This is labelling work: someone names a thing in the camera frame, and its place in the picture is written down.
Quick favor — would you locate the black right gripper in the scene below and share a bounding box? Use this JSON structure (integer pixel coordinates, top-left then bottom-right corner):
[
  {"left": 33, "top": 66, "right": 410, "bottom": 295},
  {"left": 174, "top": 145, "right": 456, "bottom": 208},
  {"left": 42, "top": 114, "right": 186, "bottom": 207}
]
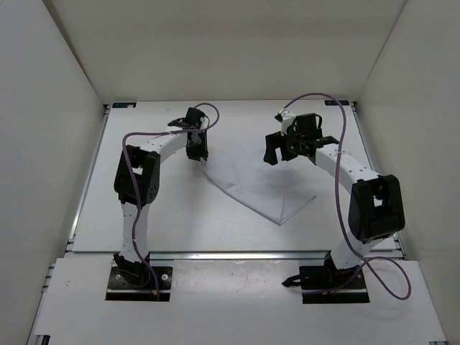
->
[{"left": 264, "top": 126, "right": 305, "bottom": 166}]

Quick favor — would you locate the white skirt cloth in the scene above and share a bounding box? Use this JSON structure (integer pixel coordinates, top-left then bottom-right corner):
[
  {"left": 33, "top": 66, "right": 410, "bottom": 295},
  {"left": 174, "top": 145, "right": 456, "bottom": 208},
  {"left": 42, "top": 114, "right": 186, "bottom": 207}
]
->
[{"left": 202, "top": 139, "right": 316, "bottom": 226}]

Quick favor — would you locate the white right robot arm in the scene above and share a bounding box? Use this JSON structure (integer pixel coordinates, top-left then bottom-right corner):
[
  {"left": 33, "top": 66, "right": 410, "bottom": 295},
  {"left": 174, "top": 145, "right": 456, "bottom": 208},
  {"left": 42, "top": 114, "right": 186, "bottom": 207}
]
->
[{"left": 264, "top": 132, "right": 405, "bottom": 288}]

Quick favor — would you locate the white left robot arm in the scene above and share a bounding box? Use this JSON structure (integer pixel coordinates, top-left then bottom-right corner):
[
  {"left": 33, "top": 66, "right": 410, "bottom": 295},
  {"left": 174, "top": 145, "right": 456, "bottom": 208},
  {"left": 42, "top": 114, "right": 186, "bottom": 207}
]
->
[{"left": 114, "top": 129, "right": 208, "bottom": 291}]

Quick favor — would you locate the right corner label sticker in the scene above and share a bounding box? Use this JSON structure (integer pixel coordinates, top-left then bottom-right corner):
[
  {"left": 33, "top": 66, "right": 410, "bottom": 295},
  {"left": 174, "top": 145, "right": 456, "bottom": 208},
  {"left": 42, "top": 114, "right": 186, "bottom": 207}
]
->
[{"left": 324, "top": 100, "right": 350, "bottom": 106}]

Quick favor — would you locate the corner label sticker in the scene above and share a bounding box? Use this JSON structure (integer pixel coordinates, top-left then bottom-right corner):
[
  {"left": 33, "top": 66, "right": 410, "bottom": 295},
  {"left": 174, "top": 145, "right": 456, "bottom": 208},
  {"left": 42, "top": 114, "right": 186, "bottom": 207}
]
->
[
  {"left": 324, "top": 100, "right": 350, "bottom": 106},
  {"left": 111, "top": 102, "right": 137, "bottom": 109}
]

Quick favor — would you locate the left corner label sticker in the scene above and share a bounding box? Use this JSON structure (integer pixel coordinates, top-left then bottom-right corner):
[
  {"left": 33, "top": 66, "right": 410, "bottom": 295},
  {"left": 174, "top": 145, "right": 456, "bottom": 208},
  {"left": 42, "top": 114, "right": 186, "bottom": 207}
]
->
[{"left": 111, "top": 102, "right": 137, "bottom": 109}]

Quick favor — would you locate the white front cover board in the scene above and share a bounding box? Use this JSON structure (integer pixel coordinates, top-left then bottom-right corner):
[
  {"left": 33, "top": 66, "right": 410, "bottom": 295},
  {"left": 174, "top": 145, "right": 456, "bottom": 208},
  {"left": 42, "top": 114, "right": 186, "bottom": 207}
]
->
[{"left": 34, "top": 256, "right": 446, "bottom": 344}]

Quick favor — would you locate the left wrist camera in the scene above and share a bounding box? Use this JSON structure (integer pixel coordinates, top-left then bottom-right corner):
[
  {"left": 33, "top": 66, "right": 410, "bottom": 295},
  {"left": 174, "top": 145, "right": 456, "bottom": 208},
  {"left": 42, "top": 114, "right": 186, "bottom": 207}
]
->
[{"left": 167, "top": 107, "right": 208, "bottom": 129}]

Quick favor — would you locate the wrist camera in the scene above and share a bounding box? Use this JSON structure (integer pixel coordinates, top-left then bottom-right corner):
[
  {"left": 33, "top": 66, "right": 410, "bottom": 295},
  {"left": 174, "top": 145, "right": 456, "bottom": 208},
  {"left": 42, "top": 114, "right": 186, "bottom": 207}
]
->
[
  {"left": 167, "top": 107, "right": 208, "bottom": 129},
  {"left": 275, "top": 109, "right": 323, "bottom": 139}
]

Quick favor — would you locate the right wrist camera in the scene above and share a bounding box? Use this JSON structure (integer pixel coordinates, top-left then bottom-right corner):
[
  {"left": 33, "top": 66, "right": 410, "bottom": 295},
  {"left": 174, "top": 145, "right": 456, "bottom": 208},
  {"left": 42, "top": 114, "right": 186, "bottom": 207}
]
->
[{"left": 275, "top": 109, "right": 323, "bottom": 139}]

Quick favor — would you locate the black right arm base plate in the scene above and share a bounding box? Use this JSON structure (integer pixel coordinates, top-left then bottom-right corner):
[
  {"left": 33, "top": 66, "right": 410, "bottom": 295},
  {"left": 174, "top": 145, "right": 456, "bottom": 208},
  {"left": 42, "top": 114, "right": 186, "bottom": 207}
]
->
[{"left": 282, "top": 263, "right": 370, "bottom": 305}]

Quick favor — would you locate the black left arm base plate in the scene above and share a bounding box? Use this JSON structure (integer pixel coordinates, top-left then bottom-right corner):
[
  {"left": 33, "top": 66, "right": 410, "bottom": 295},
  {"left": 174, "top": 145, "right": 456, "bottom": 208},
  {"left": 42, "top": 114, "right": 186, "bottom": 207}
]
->
[{"left": 105, "top": 263, "right": 173, "bottom": 302}]

